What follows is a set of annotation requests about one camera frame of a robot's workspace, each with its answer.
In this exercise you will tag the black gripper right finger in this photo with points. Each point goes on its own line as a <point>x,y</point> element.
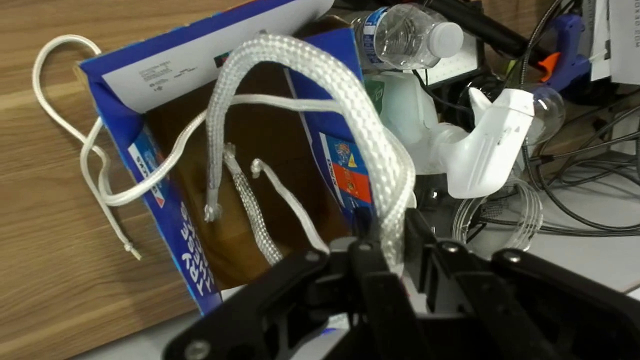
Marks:
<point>532,313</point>

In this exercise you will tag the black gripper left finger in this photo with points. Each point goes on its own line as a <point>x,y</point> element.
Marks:
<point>313,313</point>

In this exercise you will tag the white flat box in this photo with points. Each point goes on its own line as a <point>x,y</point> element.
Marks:
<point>623,41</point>

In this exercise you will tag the blue cardboard box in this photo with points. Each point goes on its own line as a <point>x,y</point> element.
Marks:
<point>166,62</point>

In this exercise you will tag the white spray bottle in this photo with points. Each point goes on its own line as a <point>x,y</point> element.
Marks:
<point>492,141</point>

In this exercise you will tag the blue glue gun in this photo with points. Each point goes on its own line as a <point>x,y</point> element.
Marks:
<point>567,46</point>

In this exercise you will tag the long black tool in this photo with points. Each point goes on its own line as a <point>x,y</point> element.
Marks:
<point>480,23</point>

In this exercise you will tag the clear plastic water bottle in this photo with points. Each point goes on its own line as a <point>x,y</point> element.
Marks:
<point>407,32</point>

